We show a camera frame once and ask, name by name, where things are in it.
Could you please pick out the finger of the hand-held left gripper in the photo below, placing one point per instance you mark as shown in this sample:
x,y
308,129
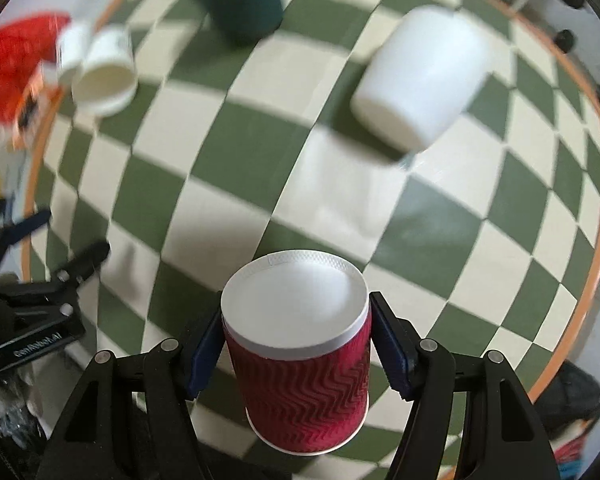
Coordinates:
x,y
82,262
20,227

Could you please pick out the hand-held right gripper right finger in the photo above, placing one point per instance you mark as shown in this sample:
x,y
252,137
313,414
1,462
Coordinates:
x,y
389,345

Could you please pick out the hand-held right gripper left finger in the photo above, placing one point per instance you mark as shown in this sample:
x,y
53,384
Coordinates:
x,y
206,350

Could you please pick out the red ribbed paper cup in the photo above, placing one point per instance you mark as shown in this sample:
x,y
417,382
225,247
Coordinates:
x,y
300,355

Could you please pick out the small white paper cup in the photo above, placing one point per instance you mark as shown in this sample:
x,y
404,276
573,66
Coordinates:
x,y
106,76

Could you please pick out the large white plastic cup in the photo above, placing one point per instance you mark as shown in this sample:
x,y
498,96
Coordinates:
x,y
422,77

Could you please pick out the dark green cup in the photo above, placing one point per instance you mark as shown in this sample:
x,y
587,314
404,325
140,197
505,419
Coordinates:
x,y
240,0

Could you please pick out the red snack bag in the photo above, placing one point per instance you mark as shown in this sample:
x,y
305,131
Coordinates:
x,y
17,67

